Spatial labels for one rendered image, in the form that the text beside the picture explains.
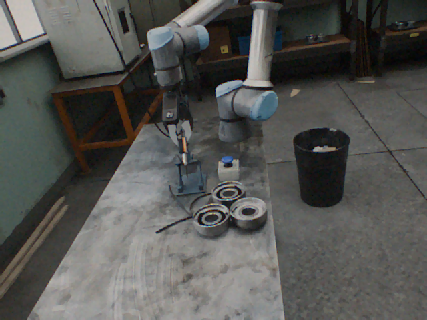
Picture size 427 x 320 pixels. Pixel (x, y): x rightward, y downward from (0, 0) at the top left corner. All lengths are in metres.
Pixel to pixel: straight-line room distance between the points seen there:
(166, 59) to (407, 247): 1.63
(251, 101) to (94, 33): 2.04
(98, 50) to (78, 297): 2.46
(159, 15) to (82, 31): 1.73
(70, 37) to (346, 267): 2.63
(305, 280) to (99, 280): 1.20
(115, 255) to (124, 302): 0.18
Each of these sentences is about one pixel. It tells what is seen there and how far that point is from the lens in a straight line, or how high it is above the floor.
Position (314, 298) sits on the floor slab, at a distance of 1.87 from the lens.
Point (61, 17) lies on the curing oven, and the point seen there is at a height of 1.28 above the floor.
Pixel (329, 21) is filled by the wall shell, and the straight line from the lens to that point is 5.01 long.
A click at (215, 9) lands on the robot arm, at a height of 1.31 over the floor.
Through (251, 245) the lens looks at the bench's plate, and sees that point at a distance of 0.95.
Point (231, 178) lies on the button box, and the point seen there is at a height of 0.81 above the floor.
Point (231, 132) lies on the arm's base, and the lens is 1.46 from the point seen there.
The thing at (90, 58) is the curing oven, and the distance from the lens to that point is 3.22.
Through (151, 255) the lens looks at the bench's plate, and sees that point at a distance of 1.00.
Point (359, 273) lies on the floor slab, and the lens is 1.99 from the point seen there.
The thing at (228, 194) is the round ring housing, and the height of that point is 0.81.
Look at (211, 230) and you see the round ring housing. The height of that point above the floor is 0.83.
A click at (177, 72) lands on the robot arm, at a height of 1.19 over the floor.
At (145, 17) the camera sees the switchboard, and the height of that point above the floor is 1.02.
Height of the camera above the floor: 1.45
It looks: 30 degrees down
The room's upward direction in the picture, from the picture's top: 11 degrees counter-clockwise
